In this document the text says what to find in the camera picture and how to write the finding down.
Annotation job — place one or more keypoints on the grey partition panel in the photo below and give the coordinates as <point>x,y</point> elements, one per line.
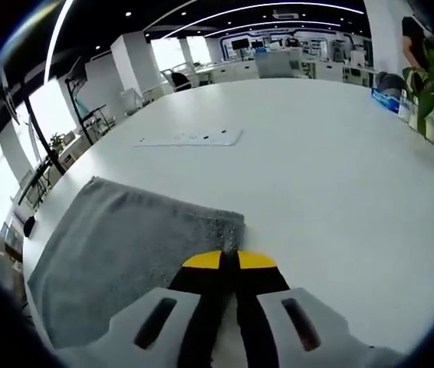
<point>278,65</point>

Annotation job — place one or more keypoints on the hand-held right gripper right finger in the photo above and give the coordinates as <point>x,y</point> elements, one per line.
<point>270,306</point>

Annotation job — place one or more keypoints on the clear bottle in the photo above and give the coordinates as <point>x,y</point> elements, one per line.
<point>405,109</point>

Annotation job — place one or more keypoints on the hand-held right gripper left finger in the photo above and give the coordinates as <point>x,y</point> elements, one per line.
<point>186,306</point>

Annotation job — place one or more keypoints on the blue packet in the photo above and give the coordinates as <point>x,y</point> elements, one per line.
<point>385,100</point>

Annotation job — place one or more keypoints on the black stand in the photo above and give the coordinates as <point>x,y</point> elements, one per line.
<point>44,138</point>

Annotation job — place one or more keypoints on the black office chair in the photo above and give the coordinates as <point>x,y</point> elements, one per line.
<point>180,81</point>

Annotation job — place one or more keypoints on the green potted plant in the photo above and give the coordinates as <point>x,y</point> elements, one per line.
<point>431,96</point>

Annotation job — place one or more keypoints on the hanging monitor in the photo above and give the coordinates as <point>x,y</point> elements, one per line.
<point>10,96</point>

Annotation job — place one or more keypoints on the grey bag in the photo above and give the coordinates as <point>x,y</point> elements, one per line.
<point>391,82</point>

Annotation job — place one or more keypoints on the small green plant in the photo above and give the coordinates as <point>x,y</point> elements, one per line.
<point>57,142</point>

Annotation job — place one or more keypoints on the grey towel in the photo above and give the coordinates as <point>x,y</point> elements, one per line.
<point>125,237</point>

